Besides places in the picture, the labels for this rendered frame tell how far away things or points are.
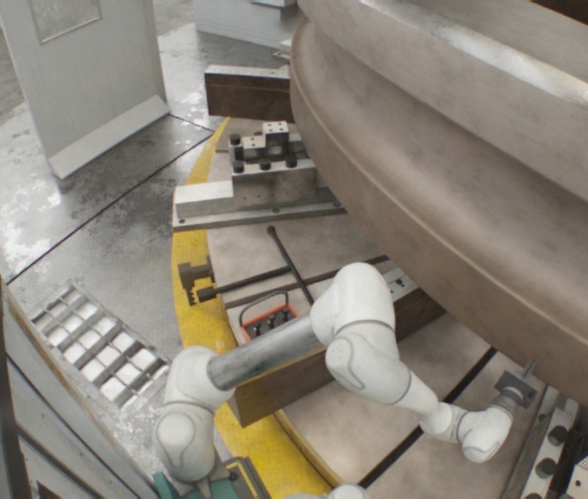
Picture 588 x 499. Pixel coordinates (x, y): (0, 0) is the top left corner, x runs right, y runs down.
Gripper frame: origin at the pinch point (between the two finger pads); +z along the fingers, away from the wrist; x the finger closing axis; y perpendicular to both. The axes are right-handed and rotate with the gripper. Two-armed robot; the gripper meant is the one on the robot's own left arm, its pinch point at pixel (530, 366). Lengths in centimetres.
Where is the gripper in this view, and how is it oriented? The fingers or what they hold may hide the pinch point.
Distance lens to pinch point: 160.8
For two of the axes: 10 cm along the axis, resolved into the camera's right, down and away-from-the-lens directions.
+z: 6.8, -5.2, 5.1
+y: 0.0, -7.0, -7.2
